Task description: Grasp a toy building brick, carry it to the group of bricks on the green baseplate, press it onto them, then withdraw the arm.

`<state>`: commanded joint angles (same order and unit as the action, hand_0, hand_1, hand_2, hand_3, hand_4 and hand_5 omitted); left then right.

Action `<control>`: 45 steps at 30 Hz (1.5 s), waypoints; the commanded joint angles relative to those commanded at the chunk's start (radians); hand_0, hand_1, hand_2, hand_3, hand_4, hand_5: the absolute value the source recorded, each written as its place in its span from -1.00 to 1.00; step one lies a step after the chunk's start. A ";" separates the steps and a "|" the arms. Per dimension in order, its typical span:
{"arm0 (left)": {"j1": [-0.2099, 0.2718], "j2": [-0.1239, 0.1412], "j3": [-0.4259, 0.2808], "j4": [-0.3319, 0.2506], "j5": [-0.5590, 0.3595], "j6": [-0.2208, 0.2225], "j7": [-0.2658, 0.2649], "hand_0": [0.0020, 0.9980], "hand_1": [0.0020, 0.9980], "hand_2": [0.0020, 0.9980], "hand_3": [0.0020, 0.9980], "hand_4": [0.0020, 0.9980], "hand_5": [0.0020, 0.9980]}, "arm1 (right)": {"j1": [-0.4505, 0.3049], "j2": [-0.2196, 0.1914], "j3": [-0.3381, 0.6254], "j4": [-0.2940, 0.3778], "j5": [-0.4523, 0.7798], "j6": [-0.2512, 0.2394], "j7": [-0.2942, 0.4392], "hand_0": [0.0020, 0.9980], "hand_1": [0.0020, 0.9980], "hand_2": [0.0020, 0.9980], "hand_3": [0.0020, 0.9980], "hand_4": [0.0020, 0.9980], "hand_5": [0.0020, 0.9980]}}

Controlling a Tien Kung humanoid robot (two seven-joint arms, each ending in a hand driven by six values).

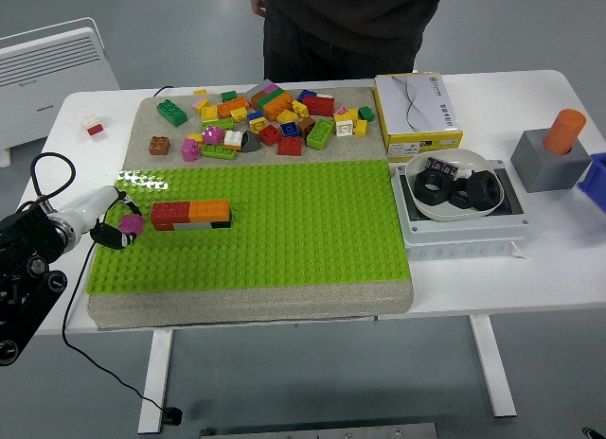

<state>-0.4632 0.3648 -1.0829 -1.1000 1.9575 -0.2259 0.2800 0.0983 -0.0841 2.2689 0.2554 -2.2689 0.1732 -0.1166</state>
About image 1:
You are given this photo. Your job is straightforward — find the grey flat toy brick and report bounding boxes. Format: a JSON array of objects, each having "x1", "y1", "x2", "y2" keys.
[{"x1": 172, "y1": 219, "x2": 214, "y2": 232}]

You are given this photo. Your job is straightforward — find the red large toy brick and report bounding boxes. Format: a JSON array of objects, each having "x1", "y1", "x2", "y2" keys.
[{"x1": 302, "y1": 95, "x2": 336, "y2": 118}]

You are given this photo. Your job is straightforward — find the grey plastic junction box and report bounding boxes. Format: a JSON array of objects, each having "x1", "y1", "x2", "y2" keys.
[{"x1": 391, "y1": 158, "x2": 529, "y2": 263}]

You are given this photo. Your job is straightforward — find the black power cord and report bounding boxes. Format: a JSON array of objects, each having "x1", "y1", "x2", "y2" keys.
[{"x1": 62, "y1": 85, "x2": 175, "y2": 412}]

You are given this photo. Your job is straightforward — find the dark purple packet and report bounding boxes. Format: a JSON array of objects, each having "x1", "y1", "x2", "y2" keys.
[{"x1": 424, "y1": 156, "x2": 460, "y2": 180}]

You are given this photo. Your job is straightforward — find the grey-brown foam mat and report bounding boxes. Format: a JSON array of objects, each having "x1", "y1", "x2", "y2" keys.
[{"x1": 86, "y1": 86, "x2": 416, "y2": 330}]

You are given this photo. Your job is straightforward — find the orange large toy brick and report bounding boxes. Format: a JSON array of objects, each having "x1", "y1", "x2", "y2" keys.
[{"x1": 262, "y1": 92, "x2": 294, "y2": 123}]

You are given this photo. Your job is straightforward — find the white panel heater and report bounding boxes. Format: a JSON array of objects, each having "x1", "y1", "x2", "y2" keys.
[{"x1": 0, "y1": 16, "x2": 121, "y2": 169}]

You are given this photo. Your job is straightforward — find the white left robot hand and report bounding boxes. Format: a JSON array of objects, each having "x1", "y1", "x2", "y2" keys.
[{"x1": 61, "y1": 185, "x2": 145, "y2": 252}]

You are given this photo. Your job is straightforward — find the orange cylinder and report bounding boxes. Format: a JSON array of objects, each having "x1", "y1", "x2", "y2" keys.
[{"x1": 543, "y1": 108, "x2": 587, "y2": 155}]

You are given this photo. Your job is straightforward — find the white table leg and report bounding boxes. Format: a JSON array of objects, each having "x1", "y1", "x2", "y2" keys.
[
  {"x1": 468, "y1": 314, "x2": 519, "y2": 418},
  {"x1": 136, "y1": 328, "x2": 175, "y2": 435}
]

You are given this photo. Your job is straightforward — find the grey large toy brick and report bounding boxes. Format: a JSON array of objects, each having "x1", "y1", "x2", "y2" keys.
[{"x1": 244, "y1": 79, "x2": 280, "y2": 99}]

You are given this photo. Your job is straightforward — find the small black hex nut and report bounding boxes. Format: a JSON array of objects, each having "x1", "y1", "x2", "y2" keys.
[{"x1": 448, "y1": 179, "x2": 474, "y2": 209}]

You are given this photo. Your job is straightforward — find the orange long toy brick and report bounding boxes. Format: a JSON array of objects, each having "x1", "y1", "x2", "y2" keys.
[
  {"x1": 216, "y1": 97, "x2": 251, "y2": 119},
  {"x1": 187, "y1": 199, "x2": 232, "y2": 223}
]

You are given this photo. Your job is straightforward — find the yellow white cardboard box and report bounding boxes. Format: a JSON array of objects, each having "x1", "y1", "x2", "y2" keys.
[{"x1": 372, "y1": 71, "x2": 464, "y2": 164}]

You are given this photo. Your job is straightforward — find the person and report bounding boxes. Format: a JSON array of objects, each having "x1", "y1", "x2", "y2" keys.
[{"x1": 246, "y1": 0, "x2": 449, "y2": 83}]

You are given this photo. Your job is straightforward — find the grey block with hole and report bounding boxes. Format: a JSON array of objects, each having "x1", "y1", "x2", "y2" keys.
[{"x1": 509, "y1": 128, "x2": 593, "y2": 194}]

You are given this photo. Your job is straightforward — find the red square toy brick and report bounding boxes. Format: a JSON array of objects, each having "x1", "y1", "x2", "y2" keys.
[
  {"x1": 258, "y1": 124, "x2": 283, "y2": 148},
  {"x1": 276, "y1": 136, "x2": 304, "y2": 157}
]

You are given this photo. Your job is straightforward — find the blue plastic tray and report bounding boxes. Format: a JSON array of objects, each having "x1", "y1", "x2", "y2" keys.
[{"x1": 577, "y1": 152, "x2": 606, "y2": 213}]

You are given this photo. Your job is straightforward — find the green studded baseplate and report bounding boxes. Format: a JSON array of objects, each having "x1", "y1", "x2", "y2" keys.
[{"x1": 86, "y1": 159, "x2": 412, "y2": 296}]

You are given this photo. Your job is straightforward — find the white bowl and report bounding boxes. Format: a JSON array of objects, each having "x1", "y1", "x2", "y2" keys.
[{"x1": 405, "y1": 149, "x2": 505, "y2": 221}]

